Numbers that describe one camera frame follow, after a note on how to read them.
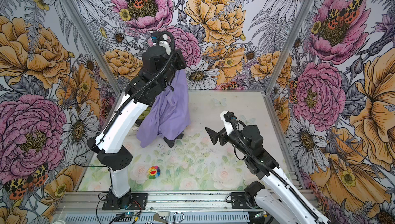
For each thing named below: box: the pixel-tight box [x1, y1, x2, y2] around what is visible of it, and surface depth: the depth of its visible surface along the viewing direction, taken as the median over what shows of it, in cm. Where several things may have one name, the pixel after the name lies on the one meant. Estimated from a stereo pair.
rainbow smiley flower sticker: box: [147, 165, 161, 180], surface depth 84 cm
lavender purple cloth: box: [136, 69, 191, 148], surface depth 83 cm
